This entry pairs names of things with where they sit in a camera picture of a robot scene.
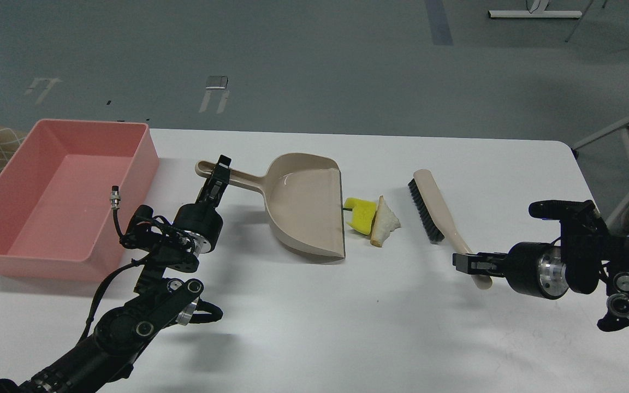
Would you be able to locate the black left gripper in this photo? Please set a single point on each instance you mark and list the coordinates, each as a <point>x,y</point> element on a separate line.
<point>201,220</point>

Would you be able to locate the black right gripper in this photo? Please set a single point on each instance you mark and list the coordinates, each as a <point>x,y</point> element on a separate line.
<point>534,269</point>

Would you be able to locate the beige hand brush black bristles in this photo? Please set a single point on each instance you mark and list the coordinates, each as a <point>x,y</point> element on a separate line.
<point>436,217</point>

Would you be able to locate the beige plastic dustpan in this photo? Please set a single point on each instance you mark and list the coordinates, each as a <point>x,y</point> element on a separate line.
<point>302,195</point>

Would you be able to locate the white bread piece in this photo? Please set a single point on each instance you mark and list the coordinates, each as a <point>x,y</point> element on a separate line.
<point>384,223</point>

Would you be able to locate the yellow sponge piece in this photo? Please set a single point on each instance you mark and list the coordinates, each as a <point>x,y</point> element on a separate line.
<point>362,214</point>

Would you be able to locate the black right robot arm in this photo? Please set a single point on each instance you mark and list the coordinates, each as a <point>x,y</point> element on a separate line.
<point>584,255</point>

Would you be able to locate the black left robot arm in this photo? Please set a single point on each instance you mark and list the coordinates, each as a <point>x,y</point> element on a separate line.
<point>108,348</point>

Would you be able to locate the pink plastic bin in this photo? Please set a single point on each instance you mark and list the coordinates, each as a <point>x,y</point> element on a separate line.
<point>55,211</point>

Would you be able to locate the white desk base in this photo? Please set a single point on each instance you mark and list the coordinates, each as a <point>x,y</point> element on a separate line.
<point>536,10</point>

